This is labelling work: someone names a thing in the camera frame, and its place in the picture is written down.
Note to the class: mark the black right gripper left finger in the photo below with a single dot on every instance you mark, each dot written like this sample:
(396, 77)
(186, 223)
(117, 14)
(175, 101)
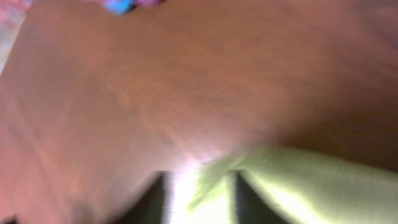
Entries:
(150, 206)

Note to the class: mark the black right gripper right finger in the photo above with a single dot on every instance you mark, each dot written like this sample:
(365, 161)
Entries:
(249, 207)

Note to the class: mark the green microfiber cloth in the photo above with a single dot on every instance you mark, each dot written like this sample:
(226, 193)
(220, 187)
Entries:
(300, 186)

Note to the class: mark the folded blue cloth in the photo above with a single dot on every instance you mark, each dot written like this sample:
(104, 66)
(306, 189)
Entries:
(119, 7)

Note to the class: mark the folded purple cloth underneath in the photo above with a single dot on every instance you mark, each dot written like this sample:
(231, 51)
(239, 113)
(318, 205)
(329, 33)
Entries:
(147, 3)

